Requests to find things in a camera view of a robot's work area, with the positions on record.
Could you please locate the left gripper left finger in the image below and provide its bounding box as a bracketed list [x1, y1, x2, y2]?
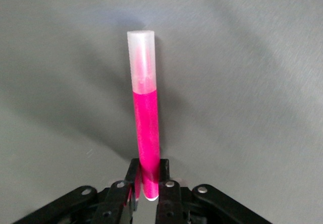
[93, 158, 142, 224]

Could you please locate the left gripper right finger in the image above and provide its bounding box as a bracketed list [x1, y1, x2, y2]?
[154, 158, 190, 224]

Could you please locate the pink marker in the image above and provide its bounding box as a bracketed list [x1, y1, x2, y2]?
[126, 29, 161, 202]

